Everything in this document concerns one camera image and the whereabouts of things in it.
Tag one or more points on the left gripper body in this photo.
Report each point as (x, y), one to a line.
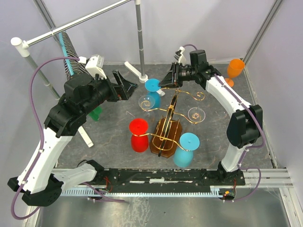
(110, 94)

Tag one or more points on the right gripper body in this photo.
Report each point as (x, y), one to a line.
(181, 74)

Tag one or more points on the blue wine glass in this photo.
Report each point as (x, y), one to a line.
(183, 156)
(152, 86)

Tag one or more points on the clear wine glass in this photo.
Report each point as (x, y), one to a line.
(146, 103)
(196, 115)

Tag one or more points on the orange plastic wine glass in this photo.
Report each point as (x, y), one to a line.
(234, 69)

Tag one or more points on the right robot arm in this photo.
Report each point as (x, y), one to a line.
(245, 125)

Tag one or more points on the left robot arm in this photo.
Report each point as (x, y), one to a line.
(83, 93)

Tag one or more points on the red plastic wine glass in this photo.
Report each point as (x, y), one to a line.
(139, 140)

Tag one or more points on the white clothes rack stand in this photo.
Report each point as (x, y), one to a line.
(166, 25)

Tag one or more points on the green plastic hanger piece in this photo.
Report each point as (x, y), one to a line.
(95, 114)

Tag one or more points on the striped cloth on hanger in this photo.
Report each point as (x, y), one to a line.
(71, 66)

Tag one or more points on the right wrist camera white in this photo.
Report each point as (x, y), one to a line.
(179, 56)

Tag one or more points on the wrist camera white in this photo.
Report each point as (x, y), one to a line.
(94, 65)
(179, 56)

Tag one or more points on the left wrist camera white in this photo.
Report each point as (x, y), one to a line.
(94, 65)

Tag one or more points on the gold wire glass rack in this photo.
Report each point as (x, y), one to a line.
(165, 138)

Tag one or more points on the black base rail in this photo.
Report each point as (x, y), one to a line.
(127, 180)

